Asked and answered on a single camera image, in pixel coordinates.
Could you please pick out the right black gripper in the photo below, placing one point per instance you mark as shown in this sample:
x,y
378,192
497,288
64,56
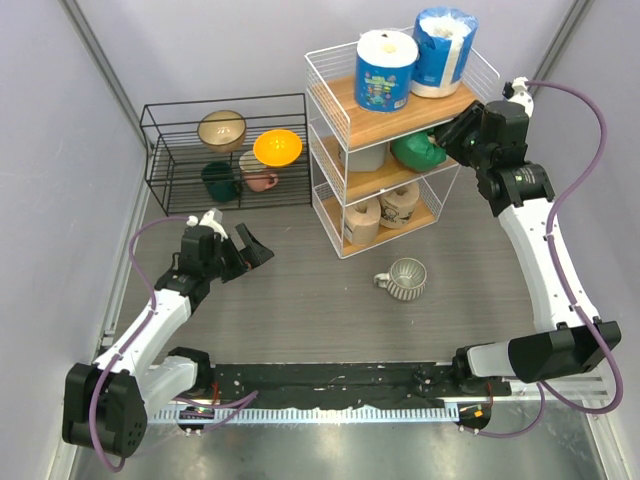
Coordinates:
x,y
451,135

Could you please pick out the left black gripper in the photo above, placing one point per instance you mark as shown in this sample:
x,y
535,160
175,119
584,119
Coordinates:
x,y
253,254

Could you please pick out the green paper roll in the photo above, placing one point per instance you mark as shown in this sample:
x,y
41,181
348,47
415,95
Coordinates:
x,y
418,151

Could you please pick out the blue white paper roll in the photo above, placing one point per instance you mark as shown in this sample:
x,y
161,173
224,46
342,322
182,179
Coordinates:
x,y
444,37

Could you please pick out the grey paper roll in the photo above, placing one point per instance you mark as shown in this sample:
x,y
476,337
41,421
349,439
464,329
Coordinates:
x,y
365,160

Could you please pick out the brown paper roll with print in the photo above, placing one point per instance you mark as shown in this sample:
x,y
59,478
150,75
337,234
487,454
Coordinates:
x,y
398,205

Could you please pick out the blue paper roll with pictures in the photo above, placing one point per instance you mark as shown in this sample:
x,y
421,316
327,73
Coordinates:
x,y
385,61

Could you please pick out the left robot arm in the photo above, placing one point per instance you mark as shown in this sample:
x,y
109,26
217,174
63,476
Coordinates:
x,y
108,402

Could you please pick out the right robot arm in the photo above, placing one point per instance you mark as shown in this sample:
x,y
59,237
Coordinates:
x,y
570,338

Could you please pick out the pink mug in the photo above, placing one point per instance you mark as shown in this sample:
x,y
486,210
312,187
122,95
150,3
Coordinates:
x,y
257,176

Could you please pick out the dark green mug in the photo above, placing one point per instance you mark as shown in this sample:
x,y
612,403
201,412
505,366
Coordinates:
x,y
221,182

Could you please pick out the orange bowl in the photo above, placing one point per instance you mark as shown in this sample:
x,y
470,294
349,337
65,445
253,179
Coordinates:
x,y
277,148

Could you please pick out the tan glossy bowl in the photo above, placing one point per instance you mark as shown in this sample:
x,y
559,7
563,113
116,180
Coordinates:
x,y
222,131

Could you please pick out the grey ribbed mug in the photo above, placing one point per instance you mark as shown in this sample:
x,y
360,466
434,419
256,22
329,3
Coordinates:
x,y
405,280

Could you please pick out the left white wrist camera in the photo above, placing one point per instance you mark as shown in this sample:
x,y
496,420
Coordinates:
x,y
212,219

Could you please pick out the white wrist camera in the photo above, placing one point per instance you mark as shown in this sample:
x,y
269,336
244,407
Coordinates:
x,y
212,219
517,91

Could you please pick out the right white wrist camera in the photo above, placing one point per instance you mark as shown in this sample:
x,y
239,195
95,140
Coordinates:
x,y
517,91

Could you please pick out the black wire rack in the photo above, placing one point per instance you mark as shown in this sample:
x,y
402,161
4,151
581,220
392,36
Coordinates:
x,y
176,156

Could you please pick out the white wire three-tier shelf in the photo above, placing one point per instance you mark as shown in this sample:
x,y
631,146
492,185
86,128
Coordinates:
x,y
338,129

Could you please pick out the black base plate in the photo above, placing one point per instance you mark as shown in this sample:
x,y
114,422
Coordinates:
x,y
337,386

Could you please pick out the aluminium front rail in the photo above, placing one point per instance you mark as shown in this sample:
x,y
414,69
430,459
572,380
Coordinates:
x,y
199,408

